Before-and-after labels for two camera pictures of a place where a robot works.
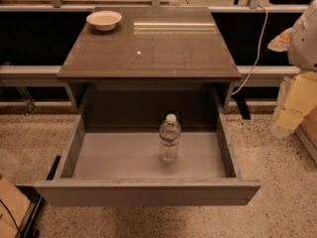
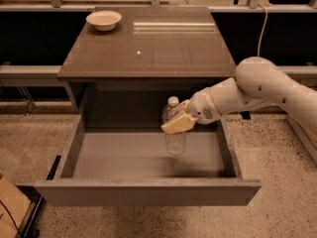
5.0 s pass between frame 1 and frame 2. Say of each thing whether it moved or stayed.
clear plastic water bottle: moved
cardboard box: stayed
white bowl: stayed
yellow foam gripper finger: moved
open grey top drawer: stayed
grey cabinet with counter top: stayed
